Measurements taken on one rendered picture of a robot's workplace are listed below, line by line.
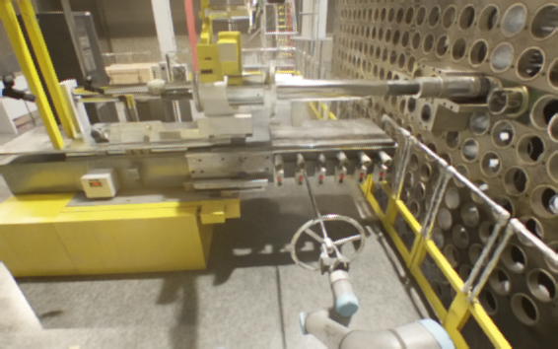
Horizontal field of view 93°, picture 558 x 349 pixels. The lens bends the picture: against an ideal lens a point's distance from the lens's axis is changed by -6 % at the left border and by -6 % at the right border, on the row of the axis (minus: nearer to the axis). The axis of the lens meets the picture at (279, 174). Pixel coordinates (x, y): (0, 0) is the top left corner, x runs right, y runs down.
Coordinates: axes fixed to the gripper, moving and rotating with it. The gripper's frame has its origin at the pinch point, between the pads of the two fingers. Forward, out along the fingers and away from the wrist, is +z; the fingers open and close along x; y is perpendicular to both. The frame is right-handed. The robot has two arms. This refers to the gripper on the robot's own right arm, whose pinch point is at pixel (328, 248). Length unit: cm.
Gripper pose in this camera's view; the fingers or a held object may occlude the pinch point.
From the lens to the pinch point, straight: 147.2
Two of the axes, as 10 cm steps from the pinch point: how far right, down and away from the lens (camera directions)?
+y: -2.5, 8.5, 4.7
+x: 9.6, 1.8, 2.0
